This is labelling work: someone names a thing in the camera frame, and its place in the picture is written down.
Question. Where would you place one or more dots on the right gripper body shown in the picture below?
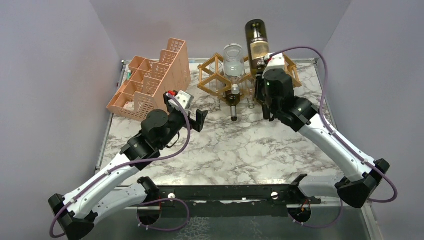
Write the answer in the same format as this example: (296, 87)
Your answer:
(260, 87)

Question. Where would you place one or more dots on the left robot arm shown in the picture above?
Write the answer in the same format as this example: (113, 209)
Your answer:
(78, 211)

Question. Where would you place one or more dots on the dark green embossed wine bottle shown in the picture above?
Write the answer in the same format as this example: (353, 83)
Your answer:
(266, 112)

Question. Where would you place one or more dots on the green Primitivo wine bottle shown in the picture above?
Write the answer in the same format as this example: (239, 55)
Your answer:
(232, 100)

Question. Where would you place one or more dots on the wooden wine rack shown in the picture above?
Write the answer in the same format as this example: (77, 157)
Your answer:
(212, 79)

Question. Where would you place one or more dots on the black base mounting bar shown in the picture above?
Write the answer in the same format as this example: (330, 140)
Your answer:
(220, 201)

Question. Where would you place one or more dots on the clear bottle dark label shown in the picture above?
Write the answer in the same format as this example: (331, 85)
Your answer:
(233, 66)

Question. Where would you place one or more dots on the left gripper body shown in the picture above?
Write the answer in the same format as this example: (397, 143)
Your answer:
(177, 120)

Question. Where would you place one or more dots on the pink plastic organizer rack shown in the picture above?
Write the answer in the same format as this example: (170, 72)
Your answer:
(150, 79)

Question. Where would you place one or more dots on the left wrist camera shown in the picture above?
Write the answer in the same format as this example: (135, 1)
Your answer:
(183, 98)

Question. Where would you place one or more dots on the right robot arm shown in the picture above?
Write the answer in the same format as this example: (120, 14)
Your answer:
(361, 173)

